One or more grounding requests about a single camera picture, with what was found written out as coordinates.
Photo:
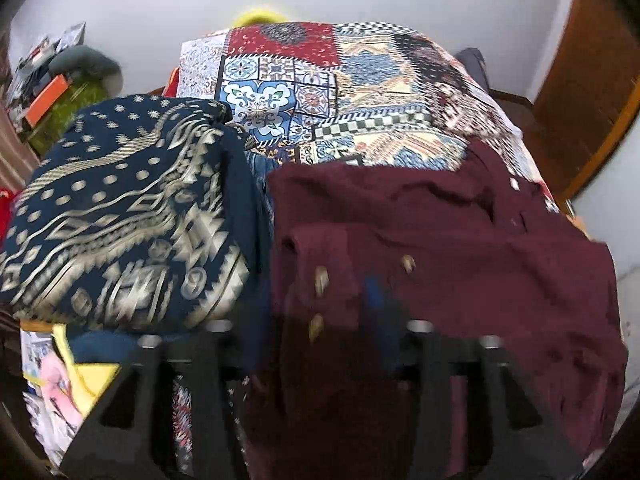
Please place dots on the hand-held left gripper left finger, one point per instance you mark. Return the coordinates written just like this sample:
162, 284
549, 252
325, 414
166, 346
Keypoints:
200, 360

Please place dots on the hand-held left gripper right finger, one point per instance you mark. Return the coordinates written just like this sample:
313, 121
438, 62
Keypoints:
377, 310

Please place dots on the maroon button-up shirt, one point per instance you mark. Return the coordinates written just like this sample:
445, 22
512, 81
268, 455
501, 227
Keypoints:
450, 240

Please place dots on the yellow cloth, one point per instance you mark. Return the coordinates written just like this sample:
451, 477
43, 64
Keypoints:
87, 375

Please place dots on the pink cloth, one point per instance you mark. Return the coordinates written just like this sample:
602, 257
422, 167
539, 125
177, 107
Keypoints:
60, 395

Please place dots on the dark blue folded garment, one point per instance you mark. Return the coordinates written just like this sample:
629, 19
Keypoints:
247, 210

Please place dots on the navy patterned cloth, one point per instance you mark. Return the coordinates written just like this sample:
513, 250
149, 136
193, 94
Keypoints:
125, 220

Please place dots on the pile of papers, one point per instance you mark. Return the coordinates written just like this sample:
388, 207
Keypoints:
42, 430

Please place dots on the patchwork print blanket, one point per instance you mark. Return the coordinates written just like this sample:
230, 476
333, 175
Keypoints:
310, 90

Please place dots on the red plush flower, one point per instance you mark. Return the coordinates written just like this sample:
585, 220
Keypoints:
5, 215

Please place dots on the grey backpack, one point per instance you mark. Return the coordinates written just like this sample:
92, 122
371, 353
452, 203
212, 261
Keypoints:
472, 67

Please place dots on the brown striped curtain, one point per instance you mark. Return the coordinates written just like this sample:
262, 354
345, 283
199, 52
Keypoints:
15, 155

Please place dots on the green patterned box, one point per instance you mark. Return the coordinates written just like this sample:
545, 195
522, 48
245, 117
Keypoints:
65, 115

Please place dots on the orange box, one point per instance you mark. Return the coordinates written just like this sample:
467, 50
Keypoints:
46, 100

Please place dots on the wooden door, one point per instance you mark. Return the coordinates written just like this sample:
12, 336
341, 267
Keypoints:
585, 85

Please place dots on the grey pillow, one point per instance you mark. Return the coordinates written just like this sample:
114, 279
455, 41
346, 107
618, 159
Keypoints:
90, 62

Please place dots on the yellow plush object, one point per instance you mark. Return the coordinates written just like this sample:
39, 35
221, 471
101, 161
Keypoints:
257, 16

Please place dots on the pile of clutter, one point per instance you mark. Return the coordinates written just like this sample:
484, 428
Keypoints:
40, 55

